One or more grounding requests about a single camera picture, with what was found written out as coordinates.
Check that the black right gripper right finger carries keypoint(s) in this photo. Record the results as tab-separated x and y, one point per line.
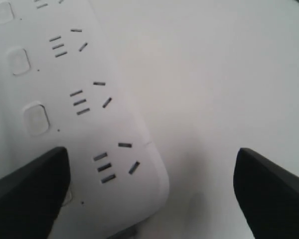
268	196

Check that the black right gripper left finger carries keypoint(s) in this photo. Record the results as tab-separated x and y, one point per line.
32	196

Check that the white five-outlet power strip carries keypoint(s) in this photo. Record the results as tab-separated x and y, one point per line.
60	88

